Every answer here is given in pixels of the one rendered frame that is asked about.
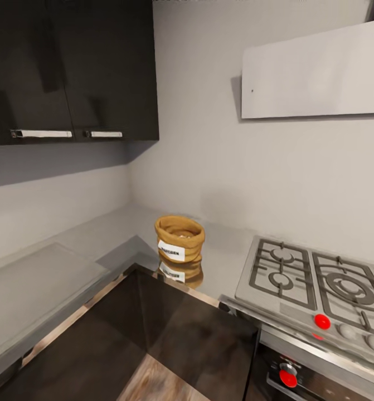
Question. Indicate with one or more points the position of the burner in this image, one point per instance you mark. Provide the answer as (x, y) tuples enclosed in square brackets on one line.
[(325, 293)]

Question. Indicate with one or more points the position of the cabinet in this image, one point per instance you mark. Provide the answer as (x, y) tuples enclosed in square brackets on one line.
[(77, 71)]

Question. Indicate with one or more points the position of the drop in sink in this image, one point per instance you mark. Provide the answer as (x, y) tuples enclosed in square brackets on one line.
[(37, 286)]

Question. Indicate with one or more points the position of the range hood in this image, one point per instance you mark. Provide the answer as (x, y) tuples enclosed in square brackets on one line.
[(327, 73)]

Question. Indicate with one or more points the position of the oven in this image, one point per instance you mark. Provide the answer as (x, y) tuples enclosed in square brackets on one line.
[(282, 371)]

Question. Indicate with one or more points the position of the popcorn bag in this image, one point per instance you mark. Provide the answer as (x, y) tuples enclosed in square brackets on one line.
[(179, 239)]

